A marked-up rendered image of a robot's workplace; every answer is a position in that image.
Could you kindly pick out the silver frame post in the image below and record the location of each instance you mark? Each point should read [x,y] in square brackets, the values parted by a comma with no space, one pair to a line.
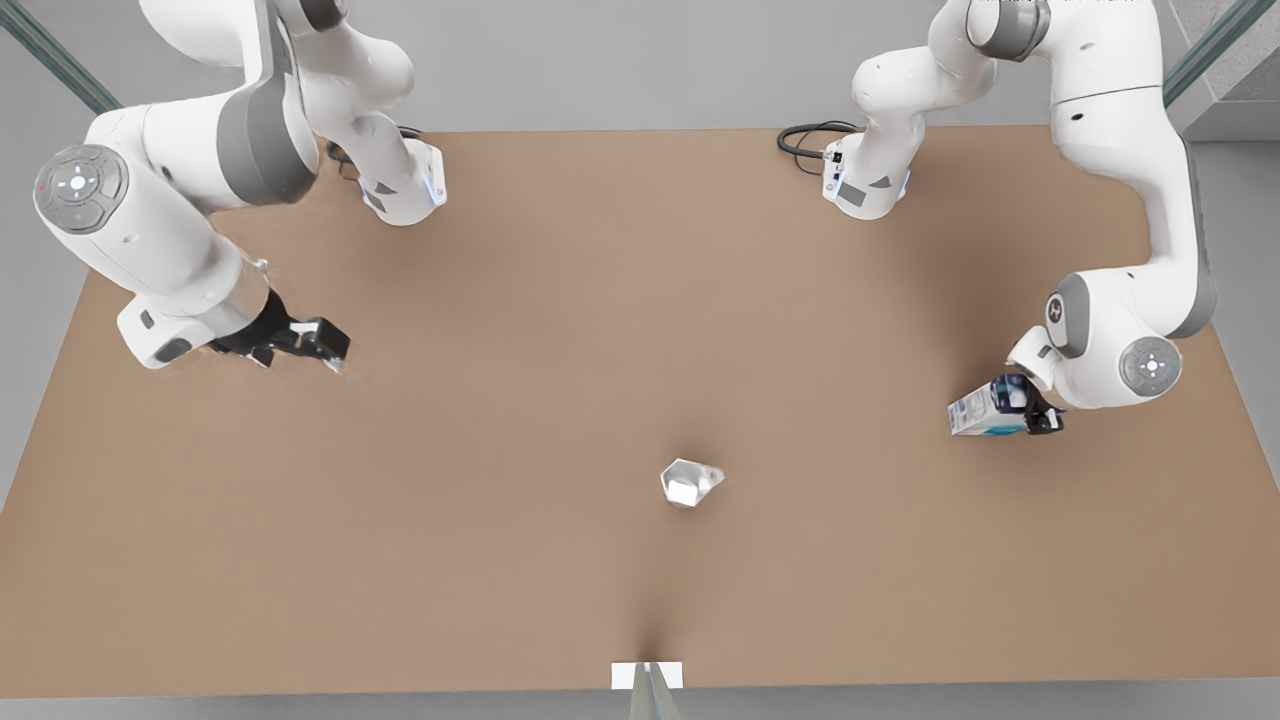
[60,55]
[654,700]
[1215,45]

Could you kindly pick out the white blue printed carton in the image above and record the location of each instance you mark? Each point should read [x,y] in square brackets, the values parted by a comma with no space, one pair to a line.
[985,412]

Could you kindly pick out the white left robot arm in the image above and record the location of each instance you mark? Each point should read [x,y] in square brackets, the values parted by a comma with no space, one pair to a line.
[1120,150]

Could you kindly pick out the clear glass cup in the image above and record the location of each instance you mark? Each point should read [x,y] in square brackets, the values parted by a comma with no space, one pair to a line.
[688,484]

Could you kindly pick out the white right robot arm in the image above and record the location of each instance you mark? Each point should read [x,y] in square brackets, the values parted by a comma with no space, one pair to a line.
[170,230]

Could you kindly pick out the white post foot plate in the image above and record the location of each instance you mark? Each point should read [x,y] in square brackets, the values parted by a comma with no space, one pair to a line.
[622,676]

